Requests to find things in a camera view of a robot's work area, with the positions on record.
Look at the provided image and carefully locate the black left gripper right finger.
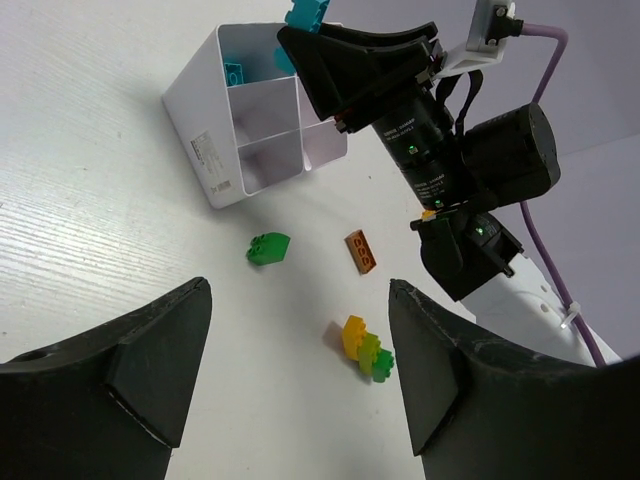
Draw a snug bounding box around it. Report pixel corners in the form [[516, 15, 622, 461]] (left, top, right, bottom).
[[388, 279, 639, 479]]

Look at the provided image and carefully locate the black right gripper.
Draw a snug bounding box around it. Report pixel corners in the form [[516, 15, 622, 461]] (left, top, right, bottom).
[[277, 22, 559, 210]]

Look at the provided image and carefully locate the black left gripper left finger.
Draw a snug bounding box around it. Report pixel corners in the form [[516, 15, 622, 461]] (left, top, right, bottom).
[[1, 277, 212, 479]]

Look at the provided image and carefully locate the cyan lego brick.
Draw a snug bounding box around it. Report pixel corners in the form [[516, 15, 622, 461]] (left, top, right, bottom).
[[274, 0, 330, 76]]

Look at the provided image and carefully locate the light green lego brick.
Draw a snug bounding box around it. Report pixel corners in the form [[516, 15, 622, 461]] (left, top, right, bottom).
[[357, 333, 381, 376]]

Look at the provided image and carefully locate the yellow lego brick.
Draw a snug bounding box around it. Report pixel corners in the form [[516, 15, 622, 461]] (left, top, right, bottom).
[[341, 315, 367, 361]]

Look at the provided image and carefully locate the brown lego tile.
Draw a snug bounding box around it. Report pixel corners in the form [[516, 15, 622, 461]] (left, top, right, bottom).
[[345, 230, 377, 275]]

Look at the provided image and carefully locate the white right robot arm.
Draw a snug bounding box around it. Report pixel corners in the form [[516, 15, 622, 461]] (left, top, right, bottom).
[[277, 23, 617, 367]]

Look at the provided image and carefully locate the blue lego in container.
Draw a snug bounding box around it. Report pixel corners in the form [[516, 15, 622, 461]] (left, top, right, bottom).
[[223, 62, 245, 87]]

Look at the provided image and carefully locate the white four-compartment container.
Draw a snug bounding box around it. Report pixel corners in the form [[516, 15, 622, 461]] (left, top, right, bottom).
[[162, 23, 348, 209]]

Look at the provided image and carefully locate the yellow orange lego piece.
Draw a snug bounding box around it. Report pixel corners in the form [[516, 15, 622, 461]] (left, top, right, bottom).
[[421, 210, 436, 221]]

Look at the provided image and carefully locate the dark green lego piece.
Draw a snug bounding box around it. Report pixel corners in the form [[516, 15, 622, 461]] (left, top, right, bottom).
[[246, 232, 291, 267]]

